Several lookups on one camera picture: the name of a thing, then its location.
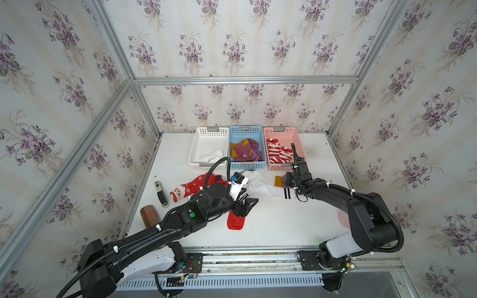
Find purple yellow sock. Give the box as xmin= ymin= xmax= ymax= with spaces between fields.
xmin=230 ymin=143 xmax=252 ymax=161
xmin=274 ymin=175 xmax=286 ymax=188

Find red white striped santa sock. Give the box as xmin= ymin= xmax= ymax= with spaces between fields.
xmin=267 ymin=138 xmax=283 ymax=164

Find purple striped sock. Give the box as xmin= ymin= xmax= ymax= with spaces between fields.
xmin=230 ymin=139 xmax=263 ymax=162

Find red snowflake sock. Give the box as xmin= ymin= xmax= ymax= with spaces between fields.
xmin=170 ymin=174 xmax=228 ymax=202

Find purple yellow sock front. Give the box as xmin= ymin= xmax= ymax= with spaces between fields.
xmin=230 ymin=143 xmax=252 ymax=161

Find small white ankle sock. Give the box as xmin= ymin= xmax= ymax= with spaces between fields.
xmin=201 ymin=149 xmax=224 ymax=163

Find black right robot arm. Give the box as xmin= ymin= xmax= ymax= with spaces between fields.
xmin=286 ymin=144 xmax=404 ymax=261

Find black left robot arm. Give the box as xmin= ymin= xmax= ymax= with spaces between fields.
xmin=58 ymin=157 xmax=258 ymax=298

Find pink plastic basket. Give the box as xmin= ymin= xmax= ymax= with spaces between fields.
xmin=263 ymin=127 xmax=305 ymax=171

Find blue plastic basket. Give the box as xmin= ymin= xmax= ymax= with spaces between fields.
xmin=228 ymin=125 xmax=267 ymax=170

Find white plastic basket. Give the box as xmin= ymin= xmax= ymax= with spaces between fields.
xmin=188 ymin=126 xmax=230 ymax=169

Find plain red sock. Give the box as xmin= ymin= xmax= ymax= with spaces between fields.
xmin=227 ymin=211 xmax=245 ymax=230

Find pink round object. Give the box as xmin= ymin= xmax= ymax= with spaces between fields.
xmin=337 ymin=211 xmax=350 ymax=229

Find small black tool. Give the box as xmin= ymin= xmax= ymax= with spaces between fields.
xmin=154 ymin=181 xmax=169 ymax=208

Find brown plaid cylinder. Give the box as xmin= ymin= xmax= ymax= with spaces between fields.
xmin=140 ymin=205 xmax=161 ymax=228

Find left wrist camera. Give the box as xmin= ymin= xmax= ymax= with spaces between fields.
xmin=229 ymin=172 xmax=248 ymax=201

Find aluminium rail front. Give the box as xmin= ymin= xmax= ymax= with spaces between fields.
xmin=94 ymin=245 xmax=405 ymax=278

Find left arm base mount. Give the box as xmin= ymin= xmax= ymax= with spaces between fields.
xmin=162 ymin=253 xmax=204 ymax=275

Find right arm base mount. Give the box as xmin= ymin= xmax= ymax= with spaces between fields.
xmin=296 ymin=250 xmax=352 ymax=271

